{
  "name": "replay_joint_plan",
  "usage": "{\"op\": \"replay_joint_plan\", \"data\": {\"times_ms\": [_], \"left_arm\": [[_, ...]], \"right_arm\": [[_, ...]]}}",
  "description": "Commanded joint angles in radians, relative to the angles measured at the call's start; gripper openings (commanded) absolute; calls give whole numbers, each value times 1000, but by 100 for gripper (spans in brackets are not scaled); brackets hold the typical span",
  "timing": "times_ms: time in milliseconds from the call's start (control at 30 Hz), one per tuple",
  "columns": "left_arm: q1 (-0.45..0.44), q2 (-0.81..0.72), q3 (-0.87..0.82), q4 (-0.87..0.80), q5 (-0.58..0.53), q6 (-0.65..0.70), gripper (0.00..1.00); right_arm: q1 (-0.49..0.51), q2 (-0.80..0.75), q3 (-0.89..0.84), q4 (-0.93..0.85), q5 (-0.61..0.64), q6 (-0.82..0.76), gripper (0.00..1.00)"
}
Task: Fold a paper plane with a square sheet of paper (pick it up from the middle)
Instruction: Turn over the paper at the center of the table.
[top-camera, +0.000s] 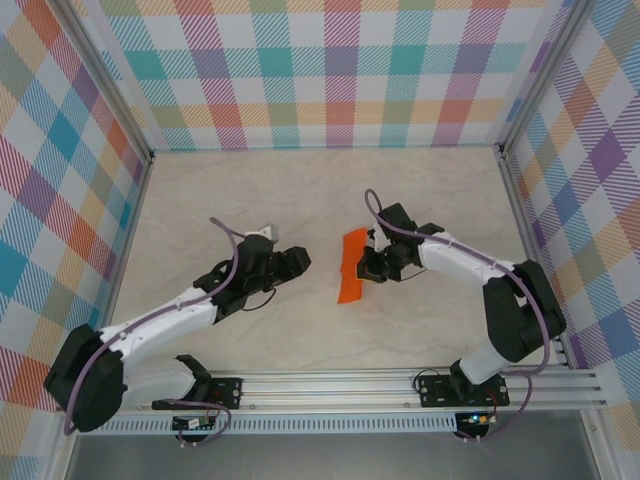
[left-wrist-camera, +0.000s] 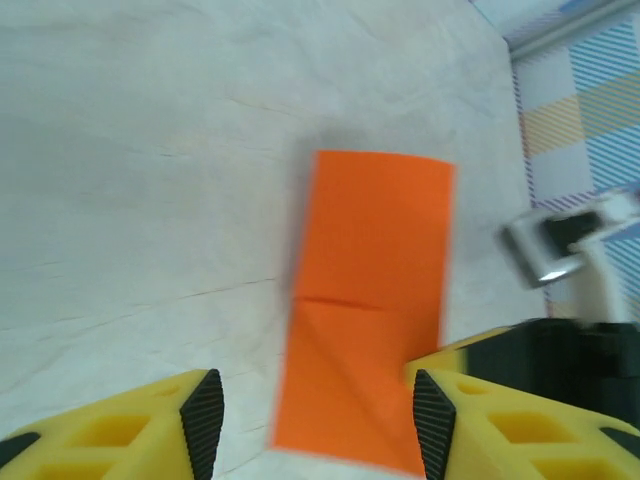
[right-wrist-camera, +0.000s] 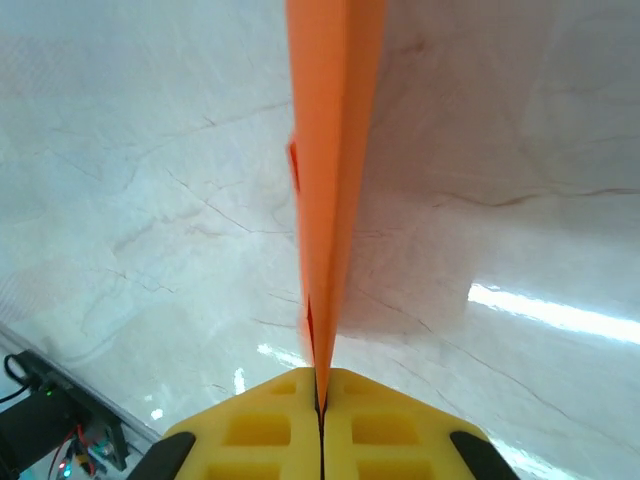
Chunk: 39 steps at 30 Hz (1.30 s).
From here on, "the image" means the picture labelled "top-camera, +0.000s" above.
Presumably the orange paper sheet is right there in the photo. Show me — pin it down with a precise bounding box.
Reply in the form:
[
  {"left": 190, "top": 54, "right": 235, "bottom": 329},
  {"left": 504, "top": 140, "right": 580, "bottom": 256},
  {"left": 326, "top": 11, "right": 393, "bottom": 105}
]
[{"left": 335, "top": 226, "right": 368, "bottom": 305}]

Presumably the grey metal panel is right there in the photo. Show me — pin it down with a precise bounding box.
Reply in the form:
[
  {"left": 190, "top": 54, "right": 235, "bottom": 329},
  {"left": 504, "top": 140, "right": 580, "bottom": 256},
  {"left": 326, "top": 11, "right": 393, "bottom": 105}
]
[{"left": 64, "top": 432, "right": 601, "bottom": 480}]

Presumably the long aluminium mounting rail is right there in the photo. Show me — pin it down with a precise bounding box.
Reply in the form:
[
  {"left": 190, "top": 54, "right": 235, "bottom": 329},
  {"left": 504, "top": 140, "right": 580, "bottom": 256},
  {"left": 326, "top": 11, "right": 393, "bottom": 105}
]
[{"left": 119, "top": 368, "right": 610, "bottom": 414}]

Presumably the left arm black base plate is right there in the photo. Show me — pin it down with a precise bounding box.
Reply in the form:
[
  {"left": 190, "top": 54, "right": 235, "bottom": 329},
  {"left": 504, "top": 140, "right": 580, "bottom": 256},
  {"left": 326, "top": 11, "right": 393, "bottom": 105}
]
[{"left": 151, "top": 376, "right": 245, "bottom": 412}]

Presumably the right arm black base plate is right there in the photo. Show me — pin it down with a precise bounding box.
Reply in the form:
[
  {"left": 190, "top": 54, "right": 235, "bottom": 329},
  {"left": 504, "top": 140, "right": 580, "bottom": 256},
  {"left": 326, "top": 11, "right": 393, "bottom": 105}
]
[{"left": 416, "top": 373, "right": 511, "bottom": 409}]

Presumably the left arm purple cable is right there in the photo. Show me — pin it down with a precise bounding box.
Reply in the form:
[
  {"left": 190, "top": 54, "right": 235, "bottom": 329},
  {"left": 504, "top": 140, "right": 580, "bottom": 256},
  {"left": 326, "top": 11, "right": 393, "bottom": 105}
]
[{"left": 64, "top": 217, "right": 239, "bottom": 447}]

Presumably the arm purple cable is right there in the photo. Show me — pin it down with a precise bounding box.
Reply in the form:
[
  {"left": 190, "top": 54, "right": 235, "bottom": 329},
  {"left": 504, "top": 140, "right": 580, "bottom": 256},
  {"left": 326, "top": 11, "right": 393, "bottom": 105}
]
[
  {"left": 64, "top": 217, "right": 239, "bottom": 447},
  {"left": 363, "top": 188, "right": 551, "bottom": 442}
]

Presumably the slotted white cable duct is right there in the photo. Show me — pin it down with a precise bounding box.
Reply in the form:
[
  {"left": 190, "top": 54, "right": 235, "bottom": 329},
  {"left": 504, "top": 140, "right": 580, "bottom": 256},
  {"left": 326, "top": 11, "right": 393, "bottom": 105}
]
[{"left": 102, "top": 417, "right": 460, "bottom": 436}]

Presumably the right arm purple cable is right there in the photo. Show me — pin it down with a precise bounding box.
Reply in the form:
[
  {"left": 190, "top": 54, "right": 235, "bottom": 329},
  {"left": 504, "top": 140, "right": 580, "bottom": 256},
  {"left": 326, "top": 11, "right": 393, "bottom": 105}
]
[{"left": 363, "top": 188, "right": 551, "bottom": 442}]

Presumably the aluminium corner post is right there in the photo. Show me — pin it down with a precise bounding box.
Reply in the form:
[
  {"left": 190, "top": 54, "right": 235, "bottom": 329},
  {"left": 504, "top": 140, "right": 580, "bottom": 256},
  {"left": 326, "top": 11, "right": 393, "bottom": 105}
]
[
  {"left": 52, "top": 0, "right": 156, "bottom": 164},
  {"left": 497, "top": 0, "right": 590, "bottom": 156}
]

